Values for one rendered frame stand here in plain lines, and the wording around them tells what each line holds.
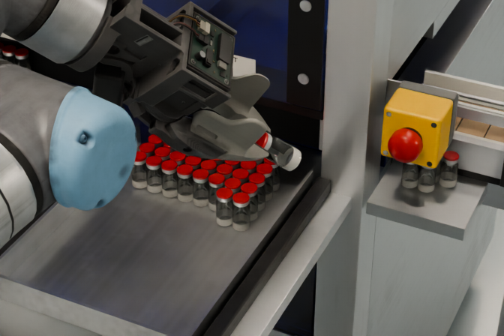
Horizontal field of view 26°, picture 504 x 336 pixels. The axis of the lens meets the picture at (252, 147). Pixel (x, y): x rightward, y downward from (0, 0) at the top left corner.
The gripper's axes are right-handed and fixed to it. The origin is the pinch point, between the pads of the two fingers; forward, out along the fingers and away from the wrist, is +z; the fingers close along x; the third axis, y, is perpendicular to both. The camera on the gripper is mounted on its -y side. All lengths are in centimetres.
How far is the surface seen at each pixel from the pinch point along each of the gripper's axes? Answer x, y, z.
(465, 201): 18.3, -10.0, 45.4
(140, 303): -2.2, -31.1, 12.0
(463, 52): 57, -20, 60
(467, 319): 53, -76, 134
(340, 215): 14.7, -20.3, 33.3
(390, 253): 23, -32, 56
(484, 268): 70, -76, 142
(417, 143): 17.4, -5.3, 30.2
